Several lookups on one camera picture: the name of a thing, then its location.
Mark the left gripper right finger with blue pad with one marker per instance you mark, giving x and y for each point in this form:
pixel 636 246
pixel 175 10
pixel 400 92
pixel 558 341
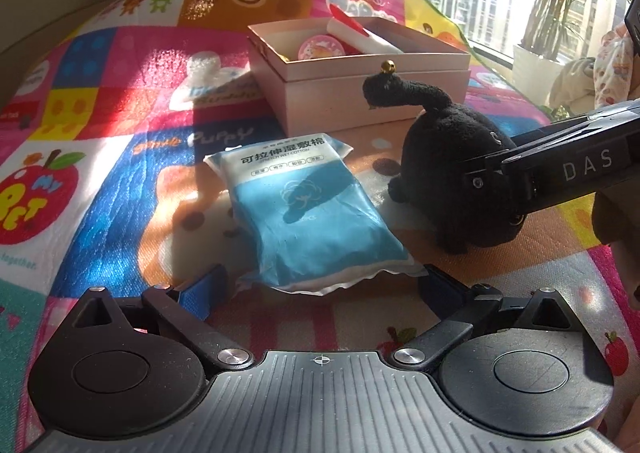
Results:
pixel 463 312

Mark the pink round toy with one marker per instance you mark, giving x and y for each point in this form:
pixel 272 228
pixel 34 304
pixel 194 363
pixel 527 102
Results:
pixel 320 46

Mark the pink cardboard box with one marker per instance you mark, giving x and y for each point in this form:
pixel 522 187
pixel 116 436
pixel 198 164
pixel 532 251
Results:
pixel 325 94

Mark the black plush toy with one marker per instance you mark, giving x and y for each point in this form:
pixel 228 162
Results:
pixel 440 140

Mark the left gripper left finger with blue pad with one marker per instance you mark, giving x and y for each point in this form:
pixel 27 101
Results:
pixel 181 312

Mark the blue white cotton pad pack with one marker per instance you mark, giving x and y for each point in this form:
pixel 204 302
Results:
pixel 313 226

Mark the white red tube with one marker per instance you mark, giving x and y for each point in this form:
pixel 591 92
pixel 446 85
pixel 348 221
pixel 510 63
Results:
pixel 348 30

